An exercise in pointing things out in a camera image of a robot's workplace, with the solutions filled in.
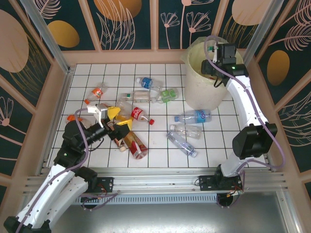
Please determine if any wide orange tan-cap bottle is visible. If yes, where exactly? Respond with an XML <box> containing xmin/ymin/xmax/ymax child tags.
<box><xmin>66</xmin><ymin>114</ymin><xmax>86</xmax><ymax>129</ymax></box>

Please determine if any slotted grey cable duct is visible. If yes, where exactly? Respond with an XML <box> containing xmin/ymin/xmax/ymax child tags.
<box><xmin>74</xmin><ymin>195</ymin><xmax>219</xmax><ymax>205</ymax></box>

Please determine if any clear white-cap bottle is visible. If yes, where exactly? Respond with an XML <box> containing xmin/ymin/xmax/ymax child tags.
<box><xmin>169</xmin><ymin>124</ymin><xmax>203</xmax><ymax>140</ymax></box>

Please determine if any blue tinted clear bottle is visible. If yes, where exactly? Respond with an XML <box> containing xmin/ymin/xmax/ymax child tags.
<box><xmin>166</xmin><ymin>131</ymin><xmax>198</xmax><ymax>158</ymax></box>

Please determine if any green label clear bottle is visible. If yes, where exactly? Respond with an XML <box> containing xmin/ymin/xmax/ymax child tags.
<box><xmin>151</xmin><ymin>87</ymin><xmax>180</xmax><ymax>104</ymax></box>

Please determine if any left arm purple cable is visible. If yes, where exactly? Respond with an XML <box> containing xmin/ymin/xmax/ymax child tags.
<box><xmin>14</xmin><ymin>108</ymin><xmax>119</xmax><ymax>233</ymax></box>

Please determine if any square clear green-cap bottle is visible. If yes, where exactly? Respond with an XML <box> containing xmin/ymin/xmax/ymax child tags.
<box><xmin>121</xmin><ymin>90</ymin><xmax>156</xmax><ymax>104</ymax></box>

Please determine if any aluminium frame post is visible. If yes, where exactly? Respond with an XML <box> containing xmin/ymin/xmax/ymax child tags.
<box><xmin>19</xmin><ymin>0</ymin><xmax>75</xmax><ymax>75</ymax></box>
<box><xmin>242</xmin><ymin>0</ymin><xmax>284</xmax><ymax>67</ymax></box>

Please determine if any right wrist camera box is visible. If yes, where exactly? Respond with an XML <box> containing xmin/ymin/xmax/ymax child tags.
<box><xmin>209</xmin><ymin>44</ymin><xmax>220</xmax><ymax>64</ymax></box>

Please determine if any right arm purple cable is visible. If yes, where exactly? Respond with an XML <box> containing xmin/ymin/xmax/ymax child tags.
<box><xmin>203</xmin><ymin>35</ymin><xmax>286</xmax><ymax>209</ymax></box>

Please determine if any red cola bottle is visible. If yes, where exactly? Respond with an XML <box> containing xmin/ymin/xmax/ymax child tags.
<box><xmin>131</xmin><ymin>106</ymin><xmax>156</xmax><ymax>126</ymax></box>

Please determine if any orange label clear bottle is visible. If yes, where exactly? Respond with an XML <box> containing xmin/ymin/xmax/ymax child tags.
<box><xmin>84</xmin><ymin>83</ymin><xmax>109</xmax><ymax>105</ymax></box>

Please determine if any blue label clear bottle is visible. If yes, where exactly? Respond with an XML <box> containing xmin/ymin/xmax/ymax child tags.
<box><xmin>135</xmin><ymin>77</ymin><xmax>164</xmax><ymax>90</ymax></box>

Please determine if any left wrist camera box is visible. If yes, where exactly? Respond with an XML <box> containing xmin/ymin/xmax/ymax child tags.
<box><xmin>86</xmin><ymin>103</ymin><xmax>109</xmax><ymax>127</ymax></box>

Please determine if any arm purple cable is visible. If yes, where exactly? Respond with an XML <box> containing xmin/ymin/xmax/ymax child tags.
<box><xmin>203</xmin><ymin>35</ymin><xmax>286</xmax><ymax>209</ymax></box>
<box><xmin>14</xmin><ymin>108</ymin><xmax>119</xmax><ymax>233</ymax></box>

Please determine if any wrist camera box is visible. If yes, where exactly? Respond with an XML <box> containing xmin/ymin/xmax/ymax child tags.
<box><xmin>209</xmin><ymin>44</ymin><xmax>220</xmax><ymax>64</ymax></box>
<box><xmin>86</xmin><ymin>103</ymin><xmax>109</xmax><ymax>127</ymax></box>

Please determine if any large red label bottle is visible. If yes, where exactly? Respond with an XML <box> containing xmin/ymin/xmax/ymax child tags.
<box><xmin>123</xmin><ymin>131</ymin><xmax>149</xmax><ymax>160</ymax></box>

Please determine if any grey metal sheet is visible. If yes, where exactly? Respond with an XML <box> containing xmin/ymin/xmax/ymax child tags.
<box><xmin>23</xmin><ymin>191</ymin><xmax>298</xmax><ymax>233</ymax></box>

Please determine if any white ribbed plastic bin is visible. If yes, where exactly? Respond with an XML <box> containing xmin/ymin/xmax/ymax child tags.
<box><xmin>184</xmin><ymin>40</ymin><xmax>244</xmax><ymax>109</ymax></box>

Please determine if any aluminium side rail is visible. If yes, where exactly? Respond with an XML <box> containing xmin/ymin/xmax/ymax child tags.
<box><xmin>243</xmin><ymin>79</ymin><xmax>276</xmax><ymax>171</ymax></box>
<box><xmin>43</xmin><ymin>69</ymin><xmax>73</xmax><ymax>170</ymax></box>

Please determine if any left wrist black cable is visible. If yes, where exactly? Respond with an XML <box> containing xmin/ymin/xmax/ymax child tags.
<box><xmin>86</xmin><ymin>137</ymin><xmax>107</xmax><ymax>152</ymax></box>

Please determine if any brown coffee drink bottle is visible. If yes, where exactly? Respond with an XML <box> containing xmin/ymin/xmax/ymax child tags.
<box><xmin>112</xmin><ymin>121</ymin><xmax>127</xmax><ymax>153</ymax></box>

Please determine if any large blue label water bottle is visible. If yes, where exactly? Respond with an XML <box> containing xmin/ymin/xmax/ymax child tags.
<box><xmin>173</xmin><ymin>109</ymin><xmax>212</xmax><ymax>124</ymax></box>

